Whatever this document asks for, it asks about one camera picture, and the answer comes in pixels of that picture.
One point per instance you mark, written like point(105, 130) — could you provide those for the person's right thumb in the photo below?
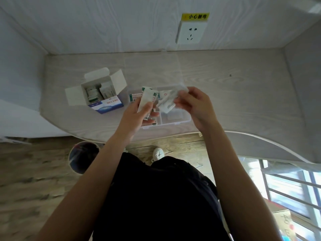
point(182, 102)

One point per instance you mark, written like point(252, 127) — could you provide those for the small red green label packet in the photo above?
point(134, 97)

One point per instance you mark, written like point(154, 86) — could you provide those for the person's black clothing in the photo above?
point(160, 198)

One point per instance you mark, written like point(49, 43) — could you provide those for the yellow warning label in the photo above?
point(195, 16)

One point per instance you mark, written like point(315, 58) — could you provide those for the white sachet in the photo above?
point(107, 90)

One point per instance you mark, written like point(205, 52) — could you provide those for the person's left thumb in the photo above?
point(151, 114)

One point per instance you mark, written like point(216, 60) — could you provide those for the white wall socket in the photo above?
point(191, 32)

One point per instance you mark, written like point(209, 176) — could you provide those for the person's right forearm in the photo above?
point(238, 188)

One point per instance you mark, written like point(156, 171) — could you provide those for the white bottle green label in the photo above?
point(91, 94)

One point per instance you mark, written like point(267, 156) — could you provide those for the person's right hand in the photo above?
point(202, 110)

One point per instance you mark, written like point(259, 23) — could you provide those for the white paper packets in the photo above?
point(148, 96)

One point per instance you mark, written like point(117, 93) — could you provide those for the clear plastic organiser box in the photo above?
point(175, 117)

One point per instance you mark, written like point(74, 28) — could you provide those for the white shoe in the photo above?
point(158, 154)

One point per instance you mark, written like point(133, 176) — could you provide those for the round black bin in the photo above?
point(84, 156)

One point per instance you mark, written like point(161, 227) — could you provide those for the person's left hand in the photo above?
point(131, 120)

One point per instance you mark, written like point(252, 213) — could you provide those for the clear white packet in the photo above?
point(166, 101)

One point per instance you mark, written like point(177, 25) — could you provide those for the open white blue medicine box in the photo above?
point(107, 104)

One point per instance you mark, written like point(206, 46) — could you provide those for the brown cardboard box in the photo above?
point(286, 223)

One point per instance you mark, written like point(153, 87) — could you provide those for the person's left forearm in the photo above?
point(82, 188)

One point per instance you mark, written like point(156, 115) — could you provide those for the white window grille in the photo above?
point(293, 188)

